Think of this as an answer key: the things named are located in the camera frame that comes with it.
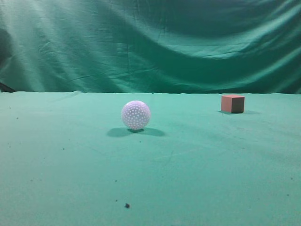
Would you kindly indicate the red cube block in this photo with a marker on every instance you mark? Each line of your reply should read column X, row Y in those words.
column 232, row 103

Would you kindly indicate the white dimpled ball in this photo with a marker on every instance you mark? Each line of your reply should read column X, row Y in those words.
column 135, row 115

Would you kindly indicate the green backdrop cloth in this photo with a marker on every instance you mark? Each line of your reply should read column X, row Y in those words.
column 151, row 46

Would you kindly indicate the green table cloth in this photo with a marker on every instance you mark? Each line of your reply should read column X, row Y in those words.
column 67, row 159

